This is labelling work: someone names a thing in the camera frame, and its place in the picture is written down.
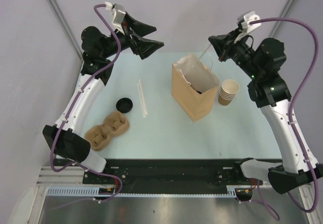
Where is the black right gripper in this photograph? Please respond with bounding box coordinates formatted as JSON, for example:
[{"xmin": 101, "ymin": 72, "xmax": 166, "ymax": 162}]
[{"xmin": 209, "ymin": 27, "xmax": 262, "ymax": 80}]

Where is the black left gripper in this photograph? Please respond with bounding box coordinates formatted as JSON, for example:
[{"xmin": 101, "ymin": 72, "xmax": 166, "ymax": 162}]
[{"xmin": 100, "ymin": 12, "xmax": 163, "ymax": 60}]

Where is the paper straw three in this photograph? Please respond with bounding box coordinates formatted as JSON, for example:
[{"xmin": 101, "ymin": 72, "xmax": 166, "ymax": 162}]
[{"xmin": 198, "ymin": 43, "xmax": 211, "ymax": 60}]

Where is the brown paper bag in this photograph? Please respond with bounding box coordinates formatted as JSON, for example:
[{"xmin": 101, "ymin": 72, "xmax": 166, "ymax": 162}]
[{"xmin": 172, "ymin": 53, "xmax": 220, "ymax": 122}]

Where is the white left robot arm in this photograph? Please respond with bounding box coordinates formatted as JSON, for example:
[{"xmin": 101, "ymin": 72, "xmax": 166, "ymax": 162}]
[{"xmin": 42, "ymin": 13, "xmax": 164, "ymax": 184}]

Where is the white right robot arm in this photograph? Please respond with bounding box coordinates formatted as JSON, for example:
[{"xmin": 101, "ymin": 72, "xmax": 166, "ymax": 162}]
[{"xmin": 208, "ymin": 29, "xmax": 322, "ymax": 194}]

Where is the stack of brown paper cups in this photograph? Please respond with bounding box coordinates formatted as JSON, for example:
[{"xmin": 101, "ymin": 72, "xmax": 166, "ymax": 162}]
[{"xmin": 218, "ymin": 79, "xmax": 240, "ymax": 106}]

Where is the brown pulp cup carrier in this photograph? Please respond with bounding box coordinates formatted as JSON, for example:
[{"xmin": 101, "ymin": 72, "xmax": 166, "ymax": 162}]
[{"xmin": 84, "ymin": 111, "xmax": 130, "ymax": 151}]

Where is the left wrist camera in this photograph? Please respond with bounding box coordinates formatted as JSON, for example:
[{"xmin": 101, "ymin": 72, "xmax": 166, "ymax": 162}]
[{"xmin": 105, "ymin": 2, "xmax": 126, "ymax": 34}]

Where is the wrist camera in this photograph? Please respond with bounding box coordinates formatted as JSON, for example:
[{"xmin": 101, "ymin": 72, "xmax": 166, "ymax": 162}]
[
  {"xmin": 237, "ymin": 11, "xmax": 261, "ymax": 33},
  {"xmin": 105, "ymin": 2, "xmax": 126, "ymax": 34}
]

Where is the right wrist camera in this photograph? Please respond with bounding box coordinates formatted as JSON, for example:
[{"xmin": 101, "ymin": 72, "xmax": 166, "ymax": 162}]
[{"xmin": 237, "ymin": 11, "xmax": 261, "ymax": 33}]

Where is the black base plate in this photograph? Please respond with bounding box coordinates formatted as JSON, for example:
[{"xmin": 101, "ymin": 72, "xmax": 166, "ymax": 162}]
[{"xmin": 82, "ymin": 159, "xmax": 263, "ymax": 187}]

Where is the aluminium frame rail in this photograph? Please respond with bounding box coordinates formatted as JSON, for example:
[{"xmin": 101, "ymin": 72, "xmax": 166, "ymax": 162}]
[{"xmin": 36, "ymin": 167, "xmax": 313, "ymax": 209}]

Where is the white slotted cable duct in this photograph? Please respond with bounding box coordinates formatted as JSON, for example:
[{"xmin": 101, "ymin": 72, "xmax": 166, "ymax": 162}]
[{"xmin": 47, "ymin": 186, "xmax": 99, "ymax": 196}]

